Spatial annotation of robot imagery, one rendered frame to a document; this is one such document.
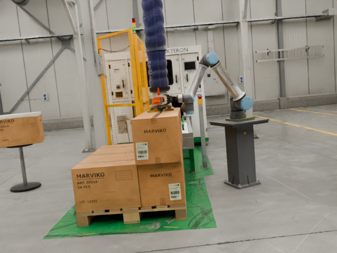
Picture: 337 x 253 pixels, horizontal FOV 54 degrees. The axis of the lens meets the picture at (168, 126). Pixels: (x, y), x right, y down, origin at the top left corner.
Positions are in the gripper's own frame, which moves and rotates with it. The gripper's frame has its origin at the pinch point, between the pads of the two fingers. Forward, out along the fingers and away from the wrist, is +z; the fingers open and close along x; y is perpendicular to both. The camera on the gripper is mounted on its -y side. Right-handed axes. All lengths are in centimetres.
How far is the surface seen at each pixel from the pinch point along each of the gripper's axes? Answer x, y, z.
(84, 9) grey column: 132, 139, 106
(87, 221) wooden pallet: -103, -58, 69
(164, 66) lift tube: 35.8, 20.1, -7.3
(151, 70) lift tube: 32.5, 19.9, 6.7
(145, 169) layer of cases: -59, -58, 13
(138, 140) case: -32, -64, 15
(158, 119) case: -15, -64, -3
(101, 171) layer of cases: -59, -58, 52
